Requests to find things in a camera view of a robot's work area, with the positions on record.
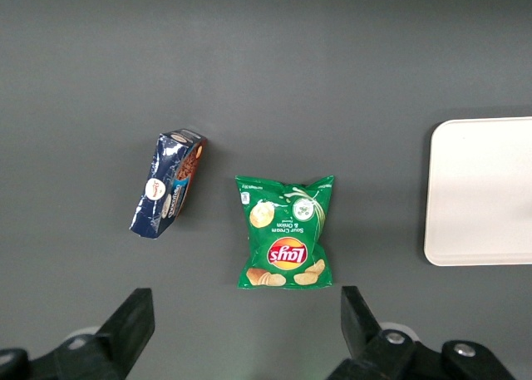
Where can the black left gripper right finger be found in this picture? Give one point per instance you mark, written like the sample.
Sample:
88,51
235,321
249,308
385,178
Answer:
374,355

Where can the blue chocolate cookie box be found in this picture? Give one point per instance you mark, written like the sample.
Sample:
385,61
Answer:
164,189

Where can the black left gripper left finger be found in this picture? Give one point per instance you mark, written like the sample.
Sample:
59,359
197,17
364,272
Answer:
120,342

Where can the beige plastic tray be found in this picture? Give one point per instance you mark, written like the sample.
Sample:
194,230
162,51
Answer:
482,193

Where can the green chips bag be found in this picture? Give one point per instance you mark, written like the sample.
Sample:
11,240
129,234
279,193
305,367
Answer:
284,234

